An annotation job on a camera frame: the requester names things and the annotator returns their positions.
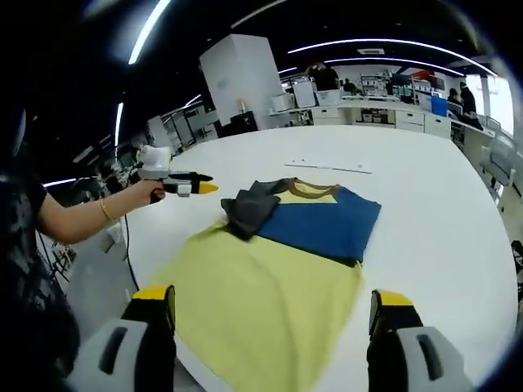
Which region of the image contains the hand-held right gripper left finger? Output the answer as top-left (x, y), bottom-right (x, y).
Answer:
top-left (65, 284), bottom-right (177, 392)

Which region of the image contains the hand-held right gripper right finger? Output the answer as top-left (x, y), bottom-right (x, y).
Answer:
top-left (366, 288), bottom-right (475, 392)

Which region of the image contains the white template strip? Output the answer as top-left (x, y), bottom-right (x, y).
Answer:
top-left (284, 162), bottom-right (373, 176)

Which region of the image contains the yellow blue grey garment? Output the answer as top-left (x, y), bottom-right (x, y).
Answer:
top-left (150, 176), bottom-right (383, 392)

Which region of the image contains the person's left hand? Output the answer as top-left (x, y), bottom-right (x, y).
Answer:
top-left (129, 178), bottom-right (168, 205)

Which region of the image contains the black low cabinet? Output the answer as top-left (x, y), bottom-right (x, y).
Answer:
top-left (214, 113), bottom-right (258, 138)

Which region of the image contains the white square pillar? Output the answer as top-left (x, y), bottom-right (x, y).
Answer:
top-left (199, 33), bottom-right (283, 132)

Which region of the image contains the person's dark patterned top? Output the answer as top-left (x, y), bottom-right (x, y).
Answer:
top-left (0, 163), bottom-right (81, 392)

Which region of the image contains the white box appliance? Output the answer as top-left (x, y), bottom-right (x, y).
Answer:
top-left (292, 79), bottom-right (315, 109)

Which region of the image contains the grey office chair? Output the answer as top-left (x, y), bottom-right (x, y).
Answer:
top-left (480, 134), bottom-right (518, 201)

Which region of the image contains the white workbench with drawers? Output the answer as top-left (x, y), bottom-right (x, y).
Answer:
top-left (285, 97), bottom-right (495, 136)

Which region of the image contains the thin gold bracelet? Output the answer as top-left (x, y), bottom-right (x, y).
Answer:
top-left (100, 198), bottom-right (118, 222)

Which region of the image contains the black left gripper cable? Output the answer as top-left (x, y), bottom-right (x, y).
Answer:
top-left (121, 210), bottom-right (140, 293)

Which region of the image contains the black metal stand frame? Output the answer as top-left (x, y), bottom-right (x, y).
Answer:
top-left (510, 240), bottom-right (523, 287)

